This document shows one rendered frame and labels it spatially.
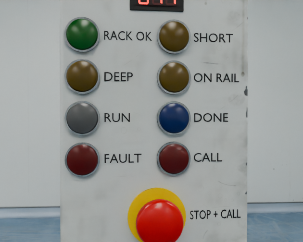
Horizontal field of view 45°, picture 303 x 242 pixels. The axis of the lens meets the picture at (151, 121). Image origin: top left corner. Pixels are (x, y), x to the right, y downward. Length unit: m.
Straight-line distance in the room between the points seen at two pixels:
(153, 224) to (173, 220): 0.02
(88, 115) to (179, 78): 0.08
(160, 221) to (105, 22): 0.18
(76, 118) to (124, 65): 0.06
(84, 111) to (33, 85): 3.69
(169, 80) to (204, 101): 0.04
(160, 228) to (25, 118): 3.74
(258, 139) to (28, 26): 2.73
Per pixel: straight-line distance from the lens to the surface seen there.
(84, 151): 0.32
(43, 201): 4.07
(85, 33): 0.32
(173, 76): 0.32
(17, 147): 4.05
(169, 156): 0.32
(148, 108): 0.32
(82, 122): 0.31
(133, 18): 0.33
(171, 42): 0.32
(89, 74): 0.32
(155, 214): 0.30
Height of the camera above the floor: 1.05
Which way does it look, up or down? 1 degrees down
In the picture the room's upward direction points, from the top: straight up
